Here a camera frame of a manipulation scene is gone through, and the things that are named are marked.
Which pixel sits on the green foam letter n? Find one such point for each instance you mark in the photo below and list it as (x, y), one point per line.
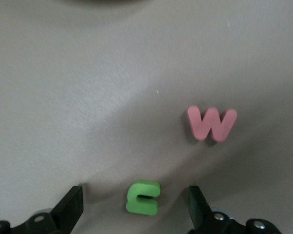
(134, 200)

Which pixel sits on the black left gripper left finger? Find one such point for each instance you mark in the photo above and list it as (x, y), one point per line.
(68, 209)

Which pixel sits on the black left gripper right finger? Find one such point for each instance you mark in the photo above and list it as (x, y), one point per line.
(197, 209)

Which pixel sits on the brown table cover sheet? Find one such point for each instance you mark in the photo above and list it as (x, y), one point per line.
(63, 97)

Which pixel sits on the pink foam letter w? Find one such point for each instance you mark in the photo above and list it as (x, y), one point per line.
(197, 126)

